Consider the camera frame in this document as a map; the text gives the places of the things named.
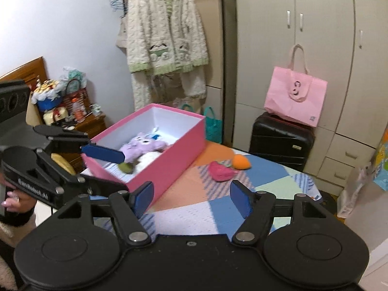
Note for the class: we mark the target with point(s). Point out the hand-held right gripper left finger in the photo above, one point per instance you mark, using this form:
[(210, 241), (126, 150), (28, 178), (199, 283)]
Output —
[(144, 198)]

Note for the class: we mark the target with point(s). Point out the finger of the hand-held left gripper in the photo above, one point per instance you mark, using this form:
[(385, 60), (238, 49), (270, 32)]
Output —
[(103, 154), (97, 185)]

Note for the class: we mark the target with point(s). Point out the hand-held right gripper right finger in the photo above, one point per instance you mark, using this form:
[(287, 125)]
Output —
[(241, 198)]

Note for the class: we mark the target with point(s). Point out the green plush ball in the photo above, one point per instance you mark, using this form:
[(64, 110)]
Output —
[(127, 167)]

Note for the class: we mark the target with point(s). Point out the purple plush toy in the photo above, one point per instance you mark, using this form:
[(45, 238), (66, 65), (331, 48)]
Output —
[(142, 145)]

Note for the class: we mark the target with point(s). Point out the pink cardboard box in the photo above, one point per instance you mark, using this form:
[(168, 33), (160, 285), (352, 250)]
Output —
[(169, 157)]

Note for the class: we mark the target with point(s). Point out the person's left forearm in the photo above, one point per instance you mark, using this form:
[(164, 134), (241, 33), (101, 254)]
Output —
[(12, 242)]

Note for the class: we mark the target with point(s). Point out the person's left hand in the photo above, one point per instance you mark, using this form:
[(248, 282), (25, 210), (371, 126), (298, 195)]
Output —
[(19, 203)]

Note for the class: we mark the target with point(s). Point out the wooden nightstand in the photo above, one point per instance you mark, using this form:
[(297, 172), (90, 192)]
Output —
[(94, 124)]

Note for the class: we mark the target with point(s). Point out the magenta fuzzy plush ball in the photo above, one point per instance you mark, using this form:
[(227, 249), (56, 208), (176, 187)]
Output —
[(219, 171)]

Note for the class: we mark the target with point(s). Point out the yellow pillow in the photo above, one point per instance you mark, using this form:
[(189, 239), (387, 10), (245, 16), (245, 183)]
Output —
[(62, 160)]

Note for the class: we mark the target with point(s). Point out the orange plush toy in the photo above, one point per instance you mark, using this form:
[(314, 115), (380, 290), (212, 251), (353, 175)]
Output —
[(241, 162)]

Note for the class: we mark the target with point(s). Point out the patchwork blanket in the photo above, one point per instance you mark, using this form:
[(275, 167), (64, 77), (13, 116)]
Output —
[(197, 212)]

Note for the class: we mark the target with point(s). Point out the orange drink bottle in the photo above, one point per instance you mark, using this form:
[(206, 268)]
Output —
[(77, 110)]

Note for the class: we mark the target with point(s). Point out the woven basket bag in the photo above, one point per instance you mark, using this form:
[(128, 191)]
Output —
[(83, 97)]

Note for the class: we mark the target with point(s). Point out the cream small handbag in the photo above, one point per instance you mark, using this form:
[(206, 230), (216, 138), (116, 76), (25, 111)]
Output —
[(56, 115)]

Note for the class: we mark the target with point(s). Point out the black suitcase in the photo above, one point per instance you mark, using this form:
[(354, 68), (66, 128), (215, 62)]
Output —
[(279, 145)]

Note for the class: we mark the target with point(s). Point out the teal woven bag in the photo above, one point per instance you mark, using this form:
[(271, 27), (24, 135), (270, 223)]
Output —
[(213, 127)]

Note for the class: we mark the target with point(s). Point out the white green plastic bag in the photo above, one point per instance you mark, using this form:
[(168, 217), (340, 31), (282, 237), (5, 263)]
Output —
[(74, 75)]

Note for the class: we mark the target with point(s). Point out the wooden headboard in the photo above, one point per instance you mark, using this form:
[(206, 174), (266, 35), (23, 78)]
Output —
[(27, 72)]

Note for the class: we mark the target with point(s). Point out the pink tote bag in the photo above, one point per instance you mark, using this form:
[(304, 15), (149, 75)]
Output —
[(291, 106)]

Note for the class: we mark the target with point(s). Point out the cream fleece pajama jacket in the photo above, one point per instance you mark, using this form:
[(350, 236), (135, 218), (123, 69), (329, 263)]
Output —
[(145, 30)]

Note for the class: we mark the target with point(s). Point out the colourful paper gift bag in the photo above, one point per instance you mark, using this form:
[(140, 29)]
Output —
[(382, 163)]

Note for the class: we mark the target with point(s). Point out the beige wooden panel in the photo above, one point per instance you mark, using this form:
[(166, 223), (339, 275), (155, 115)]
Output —
[(212, 36)]

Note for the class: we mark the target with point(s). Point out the beige wardrobe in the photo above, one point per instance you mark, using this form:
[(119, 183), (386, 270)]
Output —
[(327, 21)]

